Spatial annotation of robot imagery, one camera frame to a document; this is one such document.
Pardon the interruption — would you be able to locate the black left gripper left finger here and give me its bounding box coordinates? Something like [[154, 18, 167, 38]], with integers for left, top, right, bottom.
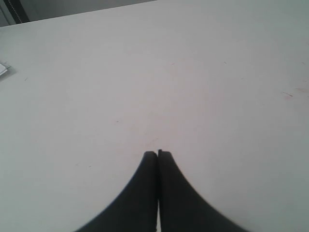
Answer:
[[78, 151, 158, 232]]

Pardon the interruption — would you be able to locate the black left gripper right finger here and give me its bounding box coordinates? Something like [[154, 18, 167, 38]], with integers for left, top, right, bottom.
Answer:
[[158, 150, 246, 232]]

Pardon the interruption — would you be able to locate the white paper at edge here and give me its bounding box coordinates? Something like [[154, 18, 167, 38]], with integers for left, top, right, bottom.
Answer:
[[0, 63, 10, 75]]

